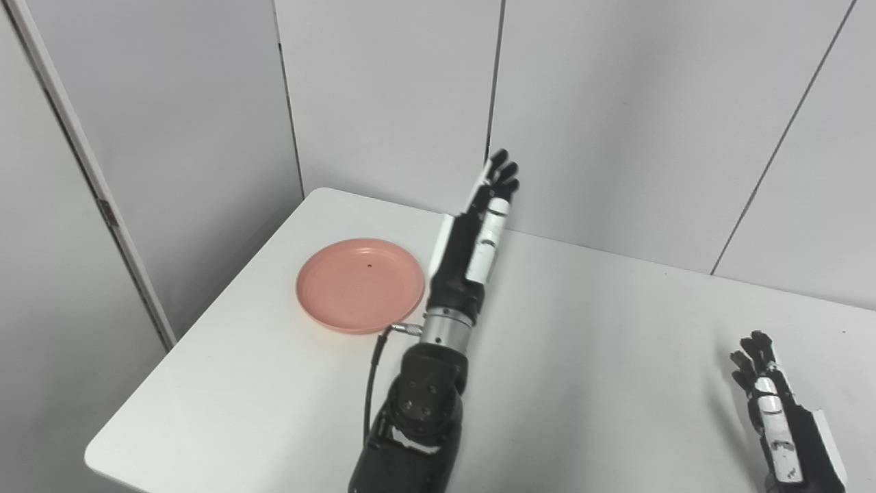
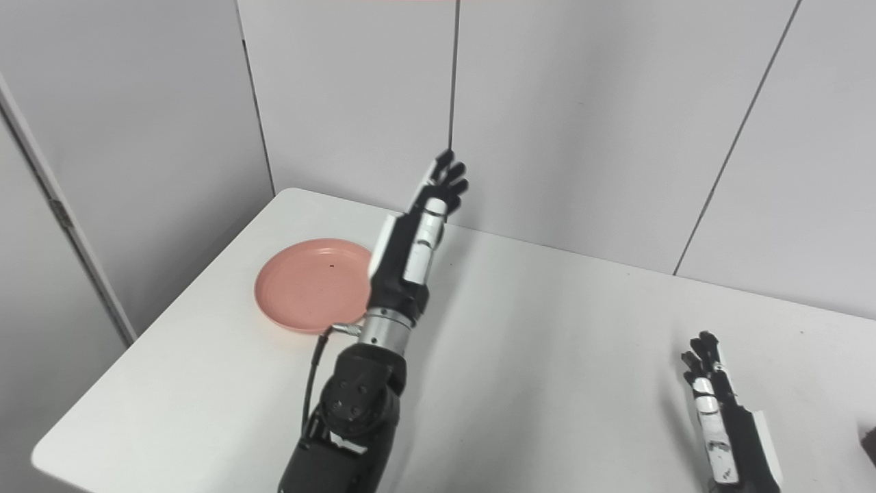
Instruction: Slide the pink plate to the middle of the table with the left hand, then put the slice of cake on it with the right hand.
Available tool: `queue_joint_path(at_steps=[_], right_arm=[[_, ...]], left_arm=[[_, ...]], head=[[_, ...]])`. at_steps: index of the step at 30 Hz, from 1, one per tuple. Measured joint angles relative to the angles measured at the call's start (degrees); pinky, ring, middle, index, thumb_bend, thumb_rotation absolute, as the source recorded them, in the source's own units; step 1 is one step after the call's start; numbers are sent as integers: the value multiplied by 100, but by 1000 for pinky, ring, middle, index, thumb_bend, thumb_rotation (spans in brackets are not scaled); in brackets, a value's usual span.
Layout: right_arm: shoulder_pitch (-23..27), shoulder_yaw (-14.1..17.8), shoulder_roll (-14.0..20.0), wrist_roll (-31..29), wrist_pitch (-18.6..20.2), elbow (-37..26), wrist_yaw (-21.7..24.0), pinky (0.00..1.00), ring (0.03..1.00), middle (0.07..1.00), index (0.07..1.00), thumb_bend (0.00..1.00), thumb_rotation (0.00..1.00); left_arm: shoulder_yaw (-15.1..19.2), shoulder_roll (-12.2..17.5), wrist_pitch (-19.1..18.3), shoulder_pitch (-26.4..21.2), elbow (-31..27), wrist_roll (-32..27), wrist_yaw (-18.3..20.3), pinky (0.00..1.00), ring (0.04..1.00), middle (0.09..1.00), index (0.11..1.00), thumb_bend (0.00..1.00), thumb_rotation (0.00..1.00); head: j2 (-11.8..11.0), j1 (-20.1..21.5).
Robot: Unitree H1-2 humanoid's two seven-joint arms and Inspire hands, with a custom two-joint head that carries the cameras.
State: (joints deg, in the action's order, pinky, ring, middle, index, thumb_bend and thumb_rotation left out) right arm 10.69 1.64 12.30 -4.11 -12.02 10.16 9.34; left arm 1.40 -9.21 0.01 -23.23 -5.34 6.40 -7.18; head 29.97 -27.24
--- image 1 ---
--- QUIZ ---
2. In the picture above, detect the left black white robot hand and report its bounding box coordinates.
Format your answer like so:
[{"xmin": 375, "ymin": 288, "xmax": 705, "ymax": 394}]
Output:
[{"xmin": 424, "ymin": 149, "xmax": 521, "ymax": 320}]

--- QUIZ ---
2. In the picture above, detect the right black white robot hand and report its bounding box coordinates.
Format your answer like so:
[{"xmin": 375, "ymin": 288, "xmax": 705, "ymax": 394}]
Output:
[{"xmin": 730, "ymin": 331, "xmax": 849, "ymax": 493}]

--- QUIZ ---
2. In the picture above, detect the pink round plate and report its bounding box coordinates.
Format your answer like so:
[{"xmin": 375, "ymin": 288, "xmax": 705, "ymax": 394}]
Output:
[{"xmin": 296, "ymin": 238, "xmax": 426, "ymax": 335}]

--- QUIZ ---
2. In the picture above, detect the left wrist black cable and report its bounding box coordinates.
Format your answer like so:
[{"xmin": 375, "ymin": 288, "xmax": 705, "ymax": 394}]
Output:
[{"xmin": 363, "ymin": 322, "xmax": 424, "ymax": 447}]

